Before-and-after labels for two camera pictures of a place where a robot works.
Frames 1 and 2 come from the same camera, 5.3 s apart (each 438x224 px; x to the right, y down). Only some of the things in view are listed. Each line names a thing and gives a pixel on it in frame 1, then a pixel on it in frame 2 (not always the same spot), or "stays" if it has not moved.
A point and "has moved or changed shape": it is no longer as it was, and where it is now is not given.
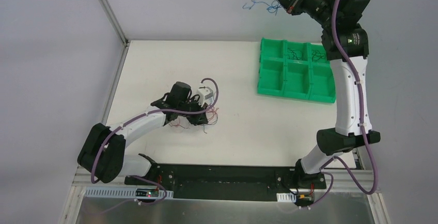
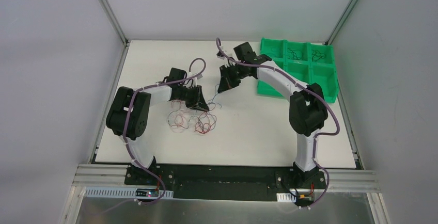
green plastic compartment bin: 297,69 stays
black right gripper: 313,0 -> 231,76
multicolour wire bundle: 211,112 has moved or changed shape
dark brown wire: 317,56 stays
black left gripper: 197,113 -> 190,96
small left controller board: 150,192 stays
